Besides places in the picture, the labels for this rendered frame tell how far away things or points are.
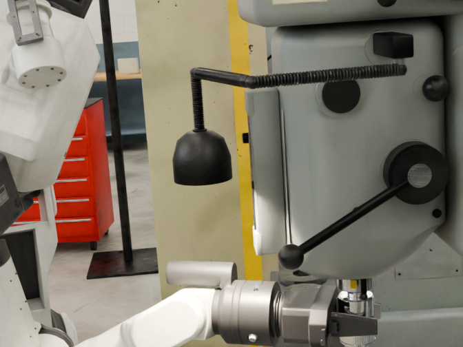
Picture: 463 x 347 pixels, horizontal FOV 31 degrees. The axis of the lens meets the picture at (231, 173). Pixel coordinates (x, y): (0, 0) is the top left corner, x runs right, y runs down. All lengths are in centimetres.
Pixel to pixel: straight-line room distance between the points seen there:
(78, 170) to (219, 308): 454
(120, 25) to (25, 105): 884
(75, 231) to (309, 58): 486
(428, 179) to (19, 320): 61
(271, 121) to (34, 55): 33
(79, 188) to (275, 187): 465
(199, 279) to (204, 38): 168
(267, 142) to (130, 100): 909
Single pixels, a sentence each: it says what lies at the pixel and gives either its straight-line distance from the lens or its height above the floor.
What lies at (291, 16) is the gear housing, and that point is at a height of 164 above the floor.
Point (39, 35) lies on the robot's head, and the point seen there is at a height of 163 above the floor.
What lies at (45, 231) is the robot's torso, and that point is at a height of 126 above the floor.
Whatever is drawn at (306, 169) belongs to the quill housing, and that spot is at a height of 146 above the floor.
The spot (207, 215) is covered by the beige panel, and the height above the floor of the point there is 93.
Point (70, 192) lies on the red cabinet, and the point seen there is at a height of 43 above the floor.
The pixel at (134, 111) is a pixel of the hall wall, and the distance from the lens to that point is 1011.
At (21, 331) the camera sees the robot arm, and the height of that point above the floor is 122.
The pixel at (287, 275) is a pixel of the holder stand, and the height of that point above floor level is 116.
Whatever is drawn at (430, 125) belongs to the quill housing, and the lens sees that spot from 98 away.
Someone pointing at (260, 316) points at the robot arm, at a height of 125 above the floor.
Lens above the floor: 167
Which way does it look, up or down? 12 degrees down
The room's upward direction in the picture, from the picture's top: 4 degrees counter-clockwise
